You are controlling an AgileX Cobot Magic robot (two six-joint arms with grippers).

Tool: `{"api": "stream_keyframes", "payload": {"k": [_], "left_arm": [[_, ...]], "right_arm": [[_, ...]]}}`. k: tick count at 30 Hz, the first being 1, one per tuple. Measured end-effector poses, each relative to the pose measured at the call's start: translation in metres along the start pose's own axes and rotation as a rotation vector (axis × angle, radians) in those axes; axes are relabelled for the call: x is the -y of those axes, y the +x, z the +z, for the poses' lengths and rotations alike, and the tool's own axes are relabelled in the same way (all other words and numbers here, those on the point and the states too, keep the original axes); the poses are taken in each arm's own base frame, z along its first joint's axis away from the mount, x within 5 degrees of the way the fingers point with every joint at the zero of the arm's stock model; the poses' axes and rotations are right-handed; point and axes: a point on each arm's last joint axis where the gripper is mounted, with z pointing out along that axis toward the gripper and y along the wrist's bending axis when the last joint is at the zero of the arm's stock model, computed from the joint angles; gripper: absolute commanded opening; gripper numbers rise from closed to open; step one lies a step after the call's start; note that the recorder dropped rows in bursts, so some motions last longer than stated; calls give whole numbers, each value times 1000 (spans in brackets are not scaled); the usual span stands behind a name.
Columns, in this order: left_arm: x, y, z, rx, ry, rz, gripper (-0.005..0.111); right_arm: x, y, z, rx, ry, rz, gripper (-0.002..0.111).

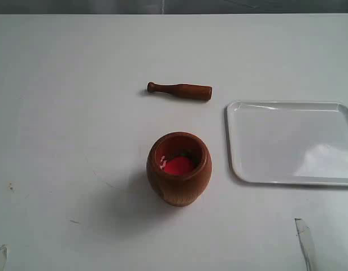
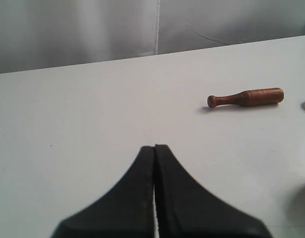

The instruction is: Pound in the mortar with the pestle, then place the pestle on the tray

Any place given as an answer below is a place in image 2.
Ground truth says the grey backdrop curtain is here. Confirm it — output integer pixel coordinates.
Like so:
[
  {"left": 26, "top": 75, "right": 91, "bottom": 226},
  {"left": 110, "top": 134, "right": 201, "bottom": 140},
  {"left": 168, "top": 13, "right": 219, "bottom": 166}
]
[{"left": 0, "top": 0, "right": 305, "bottom": 73}]

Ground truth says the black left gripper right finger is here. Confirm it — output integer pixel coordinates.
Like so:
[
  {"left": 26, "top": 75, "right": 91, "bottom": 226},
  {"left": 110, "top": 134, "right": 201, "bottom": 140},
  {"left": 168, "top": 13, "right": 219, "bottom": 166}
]
[{"left": 154, "top": 145, "right": 272, "bottom": 238}]

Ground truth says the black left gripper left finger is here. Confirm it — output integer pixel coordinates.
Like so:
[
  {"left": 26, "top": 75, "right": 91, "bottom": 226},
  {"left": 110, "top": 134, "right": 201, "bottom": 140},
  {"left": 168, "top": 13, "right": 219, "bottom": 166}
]
[{"left": 52, "top": 146, "right": 154, "bottom": 238}]

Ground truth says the brown wooden pestle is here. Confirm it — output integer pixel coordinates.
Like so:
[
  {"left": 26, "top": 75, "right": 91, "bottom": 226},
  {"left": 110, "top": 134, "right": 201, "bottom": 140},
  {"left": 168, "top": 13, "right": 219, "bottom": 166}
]
[{"left": 207, "top": 88, "right": 284, "bottom": 108}]

